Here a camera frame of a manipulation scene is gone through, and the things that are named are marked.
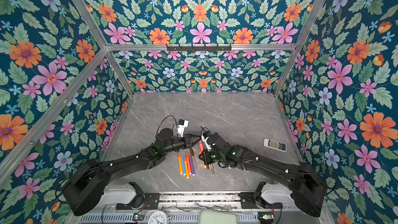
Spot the black hook rail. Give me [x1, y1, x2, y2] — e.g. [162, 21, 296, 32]
[166, 44, 232, 52]

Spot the blue highlighter pen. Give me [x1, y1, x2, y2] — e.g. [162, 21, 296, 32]
[180, 155, 186, 176]

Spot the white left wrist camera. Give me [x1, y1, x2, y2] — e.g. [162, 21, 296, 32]
[177, 119, 189, 138]

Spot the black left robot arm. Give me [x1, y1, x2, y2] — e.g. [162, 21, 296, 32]
[62, 128, 200, 216]

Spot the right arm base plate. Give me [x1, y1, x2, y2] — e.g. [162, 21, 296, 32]
[238, 181, 283, 209]

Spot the pink red highlighter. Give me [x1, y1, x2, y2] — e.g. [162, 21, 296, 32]
[199, 141, 204, 153]

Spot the red highlighter in row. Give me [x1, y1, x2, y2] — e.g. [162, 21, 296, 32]
[185, 153, 193, 177]

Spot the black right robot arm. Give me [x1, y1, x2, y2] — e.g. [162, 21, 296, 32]
[199, 132, 326, 217]

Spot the pale green box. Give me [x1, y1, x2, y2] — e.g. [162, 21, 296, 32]
[198, 210, 238, 224]

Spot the orange highlighter far left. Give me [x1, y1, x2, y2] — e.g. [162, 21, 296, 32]
[178, 153, 184, 175]

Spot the purple highlighter pen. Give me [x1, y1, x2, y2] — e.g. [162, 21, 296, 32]
[188, 155, 195, 176]

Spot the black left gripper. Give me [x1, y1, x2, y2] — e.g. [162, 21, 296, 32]
[161, 134, 201, 156]

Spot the white alarm clock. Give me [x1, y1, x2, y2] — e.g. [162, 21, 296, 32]
[147, 211, 169, 224]

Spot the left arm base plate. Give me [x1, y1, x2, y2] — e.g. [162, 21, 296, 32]
[116, 182, 160, 210]

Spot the white remote control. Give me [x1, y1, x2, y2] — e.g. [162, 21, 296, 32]
[263, 139, 287, 152]

